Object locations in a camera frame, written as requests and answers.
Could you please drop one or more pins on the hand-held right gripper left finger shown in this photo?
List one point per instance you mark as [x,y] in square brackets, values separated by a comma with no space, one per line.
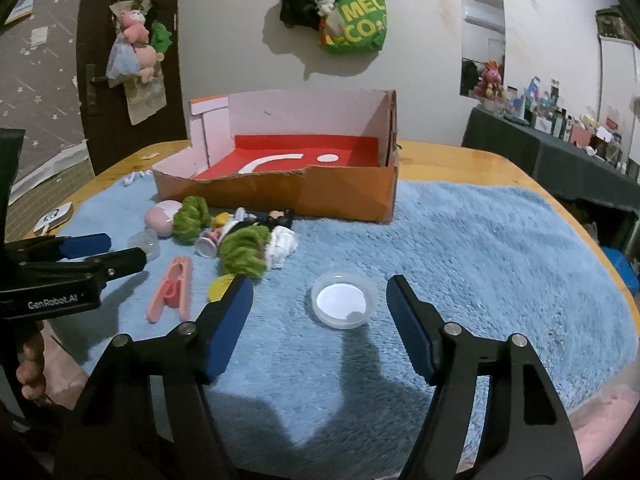
[232,325]

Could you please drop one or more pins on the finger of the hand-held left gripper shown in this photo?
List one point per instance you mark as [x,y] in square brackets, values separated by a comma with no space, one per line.
[85,246]
[120,262]

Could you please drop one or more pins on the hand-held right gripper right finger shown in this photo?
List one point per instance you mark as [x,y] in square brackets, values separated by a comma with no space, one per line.
[410,320]

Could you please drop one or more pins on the small clear plastic cup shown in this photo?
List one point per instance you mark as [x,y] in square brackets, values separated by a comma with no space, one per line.
[145,242]

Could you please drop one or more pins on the yellow bottle cap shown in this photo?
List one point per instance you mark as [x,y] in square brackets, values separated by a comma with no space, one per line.
[219,290]

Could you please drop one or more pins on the pink plastic clip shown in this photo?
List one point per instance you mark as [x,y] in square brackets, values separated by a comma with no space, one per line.
[172,290]

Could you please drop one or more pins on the pink white egg toy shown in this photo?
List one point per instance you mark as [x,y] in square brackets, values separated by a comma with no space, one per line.
[160,217]

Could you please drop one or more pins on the clear round plastic lid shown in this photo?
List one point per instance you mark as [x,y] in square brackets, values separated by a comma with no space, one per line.
[342,300]

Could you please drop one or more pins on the green yarn ball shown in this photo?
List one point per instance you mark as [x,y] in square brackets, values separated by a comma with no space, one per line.
[192,220]
[245,252]

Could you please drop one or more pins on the blonde pink figurine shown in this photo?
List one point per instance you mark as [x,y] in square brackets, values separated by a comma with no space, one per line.
[212,240]

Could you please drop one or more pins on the black white cloth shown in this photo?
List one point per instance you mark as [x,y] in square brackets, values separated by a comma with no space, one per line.
[282,247]

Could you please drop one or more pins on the dark-haired blue figurine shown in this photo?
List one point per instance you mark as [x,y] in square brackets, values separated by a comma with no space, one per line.
[275,219]

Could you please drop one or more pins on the orange cardboard box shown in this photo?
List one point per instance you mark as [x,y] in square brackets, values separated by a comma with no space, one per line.
[300,195]

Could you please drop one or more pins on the person's left hand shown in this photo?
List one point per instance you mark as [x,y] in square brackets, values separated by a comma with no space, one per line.
[32,365]

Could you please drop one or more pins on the small white plastic piece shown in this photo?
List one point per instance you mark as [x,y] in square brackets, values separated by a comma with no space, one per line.
[132,178]

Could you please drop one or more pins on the blue fluffy mat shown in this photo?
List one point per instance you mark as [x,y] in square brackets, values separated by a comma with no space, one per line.
[475,260]

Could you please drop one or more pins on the small paper scrap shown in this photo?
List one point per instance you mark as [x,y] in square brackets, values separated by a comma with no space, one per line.
[150,154]

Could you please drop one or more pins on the clear plastic packet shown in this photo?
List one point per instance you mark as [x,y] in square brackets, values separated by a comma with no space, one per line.
[145,102]

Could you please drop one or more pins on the dark brown door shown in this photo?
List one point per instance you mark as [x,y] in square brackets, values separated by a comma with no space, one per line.
[170,110]

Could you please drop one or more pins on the pale blue plastic bag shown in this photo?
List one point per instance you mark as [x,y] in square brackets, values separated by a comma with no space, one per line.
[122,60]

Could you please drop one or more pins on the pink plush pig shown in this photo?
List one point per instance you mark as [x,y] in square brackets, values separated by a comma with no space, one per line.
[147,60]

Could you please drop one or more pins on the side table with dark cloth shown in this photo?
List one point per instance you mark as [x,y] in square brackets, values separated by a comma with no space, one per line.
[550,160]

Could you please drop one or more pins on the blue bin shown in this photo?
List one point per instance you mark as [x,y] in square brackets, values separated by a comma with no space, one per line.
[622,270]

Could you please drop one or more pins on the pink fluffy cloth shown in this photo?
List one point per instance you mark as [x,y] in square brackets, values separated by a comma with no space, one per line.
[605,425]

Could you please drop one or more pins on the green plush toy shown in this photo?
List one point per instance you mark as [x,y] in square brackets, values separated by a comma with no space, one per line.
[161,37]

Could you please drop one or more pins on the pink plush toy white face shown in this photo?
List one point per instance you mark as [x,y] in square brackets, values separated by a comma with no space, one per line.
[134,25]

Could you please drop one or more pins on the pink bunny plush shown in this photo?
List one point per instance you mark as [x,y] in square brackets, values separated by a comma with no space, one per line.
[490,80]

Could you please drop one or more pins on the row of small boxes and bottles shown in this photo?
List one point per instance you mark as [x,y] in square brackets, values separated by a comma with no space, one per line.
[565,120]

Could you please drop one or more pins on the green shopping bag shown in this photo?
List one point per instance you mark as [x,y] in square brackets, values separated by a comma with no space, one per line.
[357,20]

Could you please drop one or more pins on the small white plush toy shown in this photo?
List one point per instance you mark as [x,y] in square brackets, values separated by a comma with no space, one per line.
[325,2]

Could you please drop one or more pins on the wall mirror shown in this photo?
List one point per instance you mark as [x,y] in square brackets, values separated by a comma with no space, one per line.
[482,35]

